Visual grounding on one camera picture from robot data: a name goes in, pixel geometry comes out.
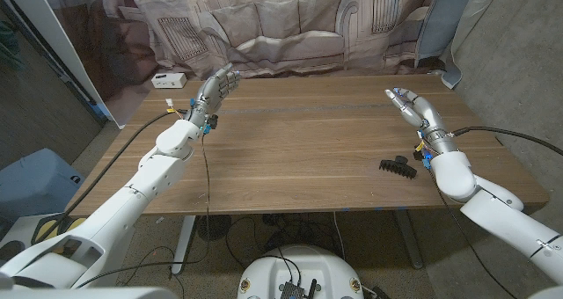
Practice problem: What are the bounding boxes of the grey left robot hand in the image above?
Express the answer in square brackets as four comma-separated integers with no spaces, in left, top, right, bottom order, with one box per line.
[184,62,242,128]

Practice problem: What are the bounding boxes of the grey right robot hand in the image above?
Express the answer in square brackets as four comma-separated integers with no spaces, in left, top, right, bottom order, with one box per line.
[384,86,458,156]

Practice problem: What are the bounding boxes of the black claw hair clip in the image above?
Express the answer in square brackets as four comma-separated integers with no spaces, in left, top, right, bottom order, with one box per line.
[378,155,418,180]

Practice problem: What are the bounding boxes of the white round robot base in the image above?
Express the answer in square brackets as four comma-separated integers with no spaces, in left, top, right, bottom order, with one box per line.
[237,244,365,299]

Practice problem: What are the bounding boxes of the white power strip box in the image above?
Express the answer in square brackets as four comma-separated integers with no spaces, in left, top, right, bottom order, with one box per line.
[150,72,188,90]

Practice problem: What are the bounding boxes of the printed living room backdrop cloth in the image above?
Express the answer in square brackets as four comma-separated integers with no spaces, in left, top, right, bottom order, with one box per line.
[37,0,505,128]

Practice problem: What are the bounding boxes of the grey table leg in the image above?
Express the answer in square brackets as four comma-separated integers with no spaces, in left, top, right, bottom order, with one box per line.
[392,209,424,270]

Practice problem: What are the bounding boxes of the black round floor disc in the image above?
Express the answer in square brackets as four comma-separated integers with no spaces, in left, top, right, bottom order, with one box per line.
[196,214,232,242]

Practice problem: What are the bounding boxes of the white table leg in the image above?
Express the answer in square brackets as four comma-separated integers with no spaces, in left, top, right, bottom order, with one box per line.
[170,215,197,276]

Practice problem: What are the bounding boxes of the white partition board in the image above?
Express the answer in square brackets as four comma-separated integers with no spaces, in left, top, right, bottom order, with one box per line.
[0,0,127,129]

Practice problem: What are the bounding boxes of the yellow black foot pad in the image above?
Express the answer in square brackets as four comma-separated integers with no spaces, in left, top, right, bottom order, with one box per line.
[33,219,59,243]
[61,217,89,232]

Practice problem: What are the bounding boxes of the blue grey plastic bin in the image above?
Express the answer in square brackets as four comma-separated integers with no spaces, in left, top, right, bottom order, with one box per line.
[0,148,86,223]

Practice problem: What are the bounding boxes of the black device with antenna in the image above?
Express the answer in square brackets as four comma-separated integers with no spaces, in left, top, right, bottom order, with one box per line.
[279,279,318,299]

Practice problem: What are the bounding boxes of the white floor platform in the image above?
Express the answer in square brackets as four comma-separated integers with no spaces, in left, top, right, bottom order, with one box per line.
[0,213,89,265]

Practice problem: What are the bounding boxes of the right wrist signal wires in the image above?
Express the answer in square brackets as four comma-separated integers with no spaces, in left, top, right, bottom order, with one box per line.
[413,129,435,159]

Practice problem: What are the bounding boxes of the wrist signal wires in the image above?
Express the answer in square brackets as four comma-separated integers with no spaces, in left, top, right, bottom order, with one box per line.
[413,129,435,159]
[165,98,188,119]

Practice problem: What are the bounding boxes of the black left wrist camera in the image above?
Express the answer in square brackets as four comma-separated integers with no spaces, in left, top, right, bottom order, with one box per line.
[204,113,220,135]

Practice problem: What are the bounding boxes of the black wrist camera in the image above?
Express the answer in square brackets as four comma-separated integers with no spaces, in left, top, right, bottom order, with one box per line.
[204,113,220,135]
[412,147,435,171]

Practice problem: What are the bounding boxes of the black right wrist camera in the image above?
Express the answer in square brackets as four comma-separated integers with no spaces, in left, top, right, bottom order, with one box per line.
[412,147,435,171]

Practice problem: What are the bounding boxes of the left wrist signal wires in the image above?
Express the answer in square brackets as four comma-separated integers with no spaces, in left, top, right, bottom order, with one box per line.
[165,98,188,119]

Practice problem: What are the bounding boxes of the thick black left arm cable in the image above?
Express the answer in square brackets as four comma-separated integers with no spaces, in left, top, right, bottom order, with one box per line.
[30,109,188,245]

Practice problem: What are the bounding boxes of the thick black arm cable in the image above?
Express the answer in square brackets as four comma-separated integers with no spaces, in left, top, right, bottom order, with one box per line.
[30,109,188,245]
[446,126,563,157]

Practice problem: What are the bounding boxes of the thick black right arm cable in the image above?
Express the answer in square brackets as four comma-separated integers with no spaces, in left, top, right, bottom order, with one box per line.
[446,126,563,157]

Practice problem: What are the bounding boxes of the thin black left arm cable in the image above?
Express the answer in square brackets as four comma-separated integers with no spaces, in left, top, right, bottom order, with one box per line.
[74,134,211,289]

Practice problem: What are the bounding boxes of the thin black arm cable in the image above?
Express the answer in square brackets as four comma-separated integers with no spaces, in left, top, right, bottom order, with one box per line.
[74,134,211,289]
[428,169,515,299]

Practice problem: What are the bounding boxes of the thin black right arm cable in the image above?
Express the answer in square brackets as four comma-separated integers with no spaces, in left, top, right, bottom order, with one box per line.
[428,169,515,299]

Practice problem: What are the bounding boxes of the white floor cable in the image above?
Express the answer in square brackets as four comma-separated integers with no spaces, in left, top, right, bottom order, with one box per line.
[333,211,347,261]

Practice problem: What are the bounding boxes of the black floor cable bundle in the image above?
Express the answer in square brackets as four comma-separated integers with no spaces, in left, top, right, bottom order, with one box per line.
[223,212,348,272]

